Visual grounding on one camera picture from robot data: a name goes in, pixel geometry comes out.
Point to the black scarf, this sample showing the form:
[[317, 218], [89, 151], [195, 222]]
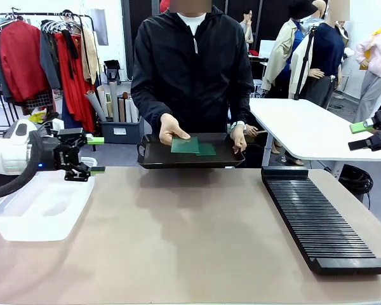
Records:
[[70, 51]]

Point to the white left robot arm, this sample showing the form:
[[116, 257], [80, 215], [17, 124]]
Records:
[[6, 155]]

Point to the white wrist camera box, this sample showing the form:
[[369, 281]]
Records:
[[55, 124]]

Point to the beige garment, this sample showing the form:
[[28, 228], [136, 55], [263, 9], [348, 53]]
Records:
[[89, 57]]

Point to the beige paper roll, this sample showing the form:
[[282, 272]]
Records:
[[103, 101]]

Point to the tall grey paper roll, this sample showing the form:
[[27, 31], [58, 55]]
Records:
[[114, 101]]

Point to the grey coat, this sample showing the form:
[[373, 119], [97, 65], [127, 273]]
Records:
[[47, 60]]

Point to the green PCB board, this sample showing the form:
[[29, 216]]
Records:
[[187, 146], [208, 150]]

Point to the plaid skirt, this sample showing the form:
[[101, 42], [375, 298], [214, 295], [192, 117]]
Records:
[[38, 100]]

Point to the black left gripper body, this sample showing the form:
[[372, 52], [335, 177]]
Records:
[[60, 155]]

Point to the mannequin with beige trenchcoat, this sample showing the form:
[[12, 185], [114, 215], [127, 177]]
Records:
[[277, 60]]

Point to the red dress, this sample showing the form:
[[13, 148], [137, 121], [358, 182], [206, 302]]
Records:
[[73, 92]]

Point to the white monitor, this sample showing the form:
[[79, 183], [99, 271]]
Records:
[[267, 48]]

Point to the black metal clothes rack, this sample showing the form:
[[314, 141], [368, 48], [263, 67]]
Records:
[[28, 13]]

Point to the grey storage box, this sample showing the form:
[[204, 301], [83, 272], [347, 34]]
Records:
[[130, 130]]

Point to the mannequin with navy top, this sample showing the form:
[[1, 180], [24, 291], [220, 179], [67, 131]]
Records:
[[327, 54]]

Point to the red cloth item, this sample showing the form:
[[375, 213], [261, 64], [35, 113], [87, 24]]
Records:
[[253, 52]]

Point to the white table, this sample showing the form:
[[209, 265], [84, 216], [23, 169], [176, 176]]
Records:
[[304, 127]]

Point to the translucent white plastic bin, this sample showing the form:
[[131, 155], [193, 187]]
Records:
[[50, 222]]

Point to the mannequin with pink top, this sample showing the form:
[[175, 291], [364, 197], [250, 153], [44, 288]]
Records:
[[378, 60]]

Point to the black plastic serving tray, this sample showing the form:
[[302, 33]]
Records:
[[160, 157]]

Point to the small white appliance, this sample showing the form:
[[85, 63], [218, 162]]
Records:
[[257, 88]]

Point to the black slotted PCB rack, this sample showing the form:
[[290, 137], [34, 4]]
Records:
[[320, 222]]

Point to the grey wall poster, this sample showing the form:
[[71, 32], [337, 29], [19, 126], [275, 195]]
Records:
[[101, 27]]

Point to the black stand device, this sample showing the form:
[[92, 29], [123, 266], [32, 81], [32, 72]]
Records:
[[112, 70]]

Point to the yellow bag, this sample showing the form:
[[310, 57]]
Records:
[[38, 118]]

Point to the person's left hand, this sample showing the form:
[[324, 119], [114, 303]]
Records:
[[239, 138]]

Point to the brown paper roll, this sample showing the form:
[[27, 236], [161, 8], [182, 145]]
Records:
[[122, 109]]

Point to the background person grey shirt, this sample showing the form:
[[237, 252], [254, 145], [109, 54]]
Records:
[[247, 31]]

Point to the person's black jacket torso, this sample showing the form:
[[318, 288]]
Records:
[[190, 79]]

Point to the person's left forearm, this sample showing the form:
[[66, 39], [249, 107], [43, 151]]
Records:
[[241, 108]]

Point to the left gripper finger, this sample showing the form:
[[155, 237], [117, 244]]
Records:
[[82, 137], [82, 171]]

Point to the white paper roll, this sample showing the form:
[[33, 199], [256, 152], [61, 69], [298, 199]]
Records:
[[133, 111]]

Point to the person's right hand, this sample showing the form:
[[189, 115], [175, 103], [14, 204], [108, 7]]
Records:
[[169, 130]]

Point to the red coat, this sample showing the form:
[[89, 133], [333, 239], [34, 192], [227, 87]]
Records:
[[19, 57]]

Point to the black bucket hat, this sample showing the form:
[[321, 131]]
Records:
[[301, 9]]

